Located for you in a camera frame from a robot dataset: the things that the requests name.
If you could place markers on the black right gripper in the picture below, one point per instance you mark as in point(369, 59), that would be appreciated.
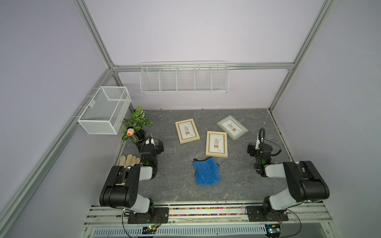
point(251, 149)

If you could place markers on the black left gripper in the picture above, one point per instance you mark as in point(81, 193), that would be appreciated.
point(159, 148)

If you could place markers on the beige picture frame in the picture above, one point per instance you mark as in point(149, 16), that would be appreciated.
point(187, 131)

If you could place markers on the green-grey picture frame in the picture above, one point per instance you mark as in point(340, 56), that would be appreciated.
point(232, 127)

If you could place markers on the light wood picture frame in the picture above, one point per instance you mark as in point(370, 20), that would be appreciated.
point(216, 144)

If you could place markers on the blue microfibre cloth black trim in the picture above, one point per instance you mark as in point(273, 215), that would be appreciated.
point(206, 172)

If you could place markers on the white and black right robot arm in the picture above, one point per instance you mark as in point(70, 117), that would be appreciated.
point(304, 182)

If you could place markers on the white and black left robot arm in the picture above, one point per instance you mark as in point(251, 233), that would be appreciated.
point(122, 184)

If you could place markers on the black glossy plant vase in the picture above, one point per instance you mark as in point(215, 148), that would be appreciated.
point(138, 138)

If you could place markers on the green artificial plant pink flower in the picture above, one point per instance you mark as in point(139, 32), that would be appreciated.
point(137, 121)

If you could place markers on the right electronics board green led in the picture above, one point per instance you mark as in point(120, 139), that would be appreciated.
point(273, 230)

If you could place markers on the electronics board green led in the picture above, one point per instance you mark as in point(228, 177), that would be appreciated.
point(150, 230)
point(273, 230)

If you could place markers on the left electronics board green led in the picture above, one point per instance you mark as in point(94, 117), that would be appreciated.
point(150, 230)

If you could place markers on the white wire basket left wall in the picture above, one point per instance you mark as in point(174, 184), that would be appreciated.
point(106, 110)

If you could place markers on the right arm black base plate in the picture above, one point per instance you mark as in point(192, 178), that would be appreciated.
point(258, 214)

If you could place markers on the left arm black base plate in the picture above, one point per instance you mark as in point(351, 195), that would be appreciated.
point(159, 215)

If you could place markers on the aluminium mounting rail front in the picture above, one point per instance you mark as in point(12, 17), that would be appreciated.
point(209, 214)

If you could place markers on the long white wire shelf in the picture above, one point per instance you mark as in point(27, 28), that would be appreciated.
point(184, 77)

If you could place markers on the white vented cable duct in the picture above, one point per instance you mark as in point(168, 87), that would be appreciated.
point(181, 231)

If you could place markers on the aluminium cage frame profiles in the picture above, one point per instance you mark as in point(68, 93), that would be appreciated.
point(23, 196)

